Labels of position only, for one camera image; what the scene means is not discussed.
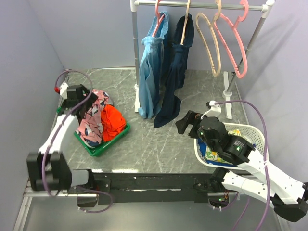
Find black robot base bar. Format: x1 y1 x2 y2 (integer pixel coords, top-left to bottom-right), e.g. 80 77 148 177
67 169 239 209

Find orange cloth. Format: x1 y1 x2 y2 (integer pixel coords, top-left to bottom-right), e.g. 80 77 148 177
101 104 126 142

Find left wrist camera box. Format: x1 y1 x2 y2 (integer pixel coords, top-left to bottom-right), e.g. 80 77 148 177
54 81 68 99

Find blue folded cloth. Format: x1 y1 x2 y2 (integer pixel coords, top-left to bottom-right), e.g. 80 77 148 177
195 139 235 167

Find lemon print folded cloth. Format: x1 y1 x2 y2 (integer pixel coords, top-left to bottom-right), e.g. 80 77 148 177
204 129 242 166

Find pink shark print shorts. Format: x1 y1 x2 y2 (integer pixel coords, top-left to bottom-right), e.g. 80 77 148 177
76 89 114 149

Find pink empty plastic hanger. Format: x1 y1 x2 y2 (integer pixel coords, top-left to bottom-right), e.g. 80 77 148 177
213 0 250 79

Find beige plastic hanger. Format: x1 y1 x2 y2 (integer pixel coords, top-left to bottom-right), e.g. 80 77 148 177
195 0 222 77

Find white perforated plastic basket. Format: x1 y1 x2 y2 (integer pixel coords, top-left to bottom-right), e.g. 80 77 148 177
193 122 265 170

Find light blue hanging shorts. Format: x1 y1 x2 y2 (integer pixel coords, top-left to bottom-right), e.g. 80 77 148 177
138 11 170 119

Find green plastic tray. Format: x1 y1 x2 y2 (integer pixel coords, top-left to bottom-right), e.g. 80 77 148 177
74 122 130 156

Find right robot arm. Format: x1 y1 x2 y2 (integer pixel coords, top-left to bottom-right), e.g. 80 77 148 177
176 111 308 222

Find pink hanger with blue shorts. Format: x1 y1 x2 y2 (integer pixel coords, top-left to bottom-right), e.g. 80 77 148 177
152 0 165 37

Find beige hanger with navy shorts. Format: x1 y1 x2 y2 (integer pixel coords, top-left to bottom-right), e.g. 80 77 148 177
180 0 191 45

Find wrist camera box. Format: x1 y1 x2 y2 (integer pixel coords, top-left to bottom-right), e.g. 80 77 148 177
201 100 221 119
54 81 68 99

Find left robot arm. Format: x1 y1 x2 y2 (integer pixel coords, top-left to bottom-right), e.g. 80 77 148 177
26 82 98 193

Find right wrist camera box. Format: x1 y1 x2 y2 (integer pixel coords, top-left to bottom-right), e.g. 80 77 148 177
201 100 221 119

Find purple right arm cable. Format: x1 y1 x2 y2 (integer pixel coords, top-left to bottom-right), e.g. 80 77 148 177
211 100 270 231

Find white metal clothes rack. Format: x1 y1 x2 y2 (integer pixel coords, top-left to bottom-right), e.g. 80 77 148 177
130 0 274 127

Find navy blue hanging shorts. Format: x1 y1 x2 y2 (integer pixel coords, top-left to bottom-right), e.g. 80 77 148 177
154 14 194 128

